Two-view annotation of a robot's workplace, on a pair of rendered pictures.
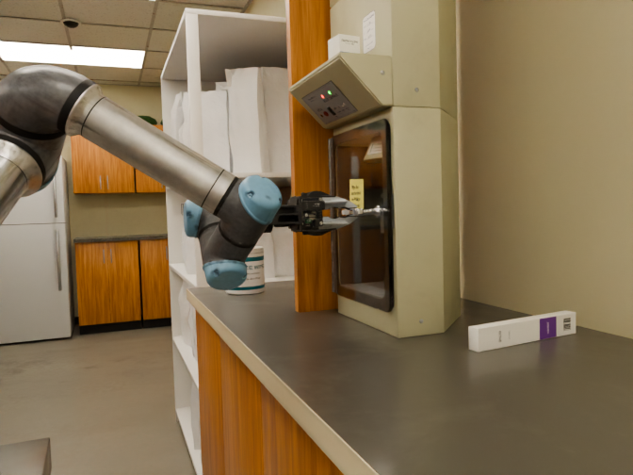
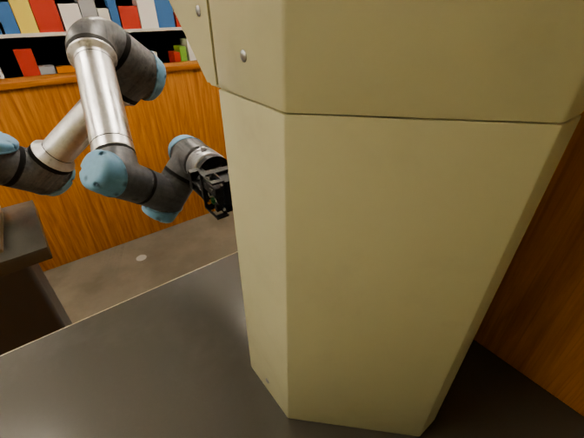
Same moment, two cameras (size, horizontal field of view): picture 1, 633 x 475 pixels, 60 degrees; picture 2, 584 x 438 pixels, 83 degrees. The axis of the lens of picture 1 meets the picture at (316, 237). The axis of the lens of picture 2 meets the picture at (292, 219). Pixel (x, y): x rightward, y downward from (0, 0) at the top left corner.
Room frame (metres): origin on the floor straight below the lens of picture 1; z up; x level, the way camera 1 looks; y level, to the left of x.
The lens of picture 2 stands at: (1.08, -0.51, 1.48)
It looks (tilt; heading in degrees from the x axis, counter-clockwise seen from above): 34 degrees down; 73
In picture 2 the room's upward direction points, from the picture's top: straight up
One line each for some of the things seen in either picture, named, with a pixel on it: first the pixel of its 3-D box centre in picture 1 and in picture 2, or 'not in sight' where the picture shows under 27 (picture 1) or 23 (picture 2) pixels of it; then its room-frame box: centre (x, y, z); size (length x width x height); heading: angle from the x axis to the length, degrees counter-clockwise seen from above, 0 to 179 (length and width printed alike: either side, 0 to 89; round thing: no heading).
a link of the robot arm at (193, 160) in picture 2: not in sight; (208, 167); (1.10, 0.13, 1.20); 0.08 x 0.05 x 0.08; 20
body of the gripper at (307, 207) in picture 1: (292, 214); (223, 183); (1.12, 0.05, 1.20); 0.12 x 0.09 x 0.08; 110
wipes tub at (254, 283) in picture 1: (244, 269); not in sight; (1.82, 0.24, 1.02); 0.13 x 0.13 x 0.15
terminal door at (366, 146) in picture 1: (358, 216); not in sight; (1.26, -0.10, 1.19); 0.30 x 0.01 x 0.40; 20
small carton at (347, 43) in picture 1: (344, 53); not in sight; (1.19, -0.07, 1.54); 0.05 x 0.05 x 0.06; 27
